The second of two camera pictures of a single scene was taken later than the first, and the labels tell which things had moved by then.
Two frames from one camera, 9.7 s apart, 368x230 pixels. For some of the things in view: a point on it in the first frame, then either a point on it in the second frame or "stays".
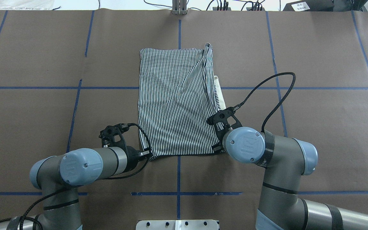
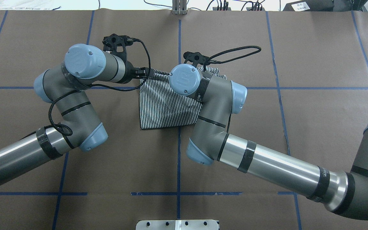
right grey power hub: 248,8 stays
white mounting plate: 177,224 stays
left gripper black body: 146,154 → 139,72
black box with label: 310,5 stays
